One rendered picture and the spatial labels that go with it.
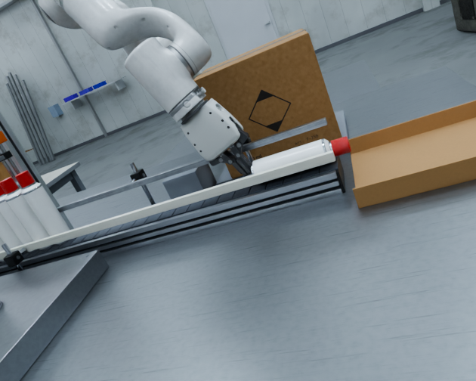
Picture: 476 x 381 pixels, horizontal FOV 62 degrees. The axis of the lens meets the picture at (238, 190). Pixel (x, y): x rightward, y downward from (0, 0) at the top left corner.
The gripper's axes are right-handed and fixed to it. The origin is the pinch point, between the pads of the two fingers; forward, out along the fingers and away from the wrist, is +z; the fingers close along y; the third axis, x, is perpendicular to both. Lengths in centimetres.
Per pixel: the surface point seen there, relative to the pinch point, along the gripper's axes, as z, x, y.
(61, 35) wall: -380, -894, 514
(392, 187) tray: 16.6, 13.0, -23.3
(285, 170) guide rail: 5.3, 4.3, -7.9
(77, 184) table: -36, -165, 183
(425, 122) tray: 20.0, -12.6, -33.2
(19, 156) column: -40, -14, 55
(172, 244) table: 2.6, 8.3, 22.0
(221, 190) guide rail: 0.5, 4.3, 6.0
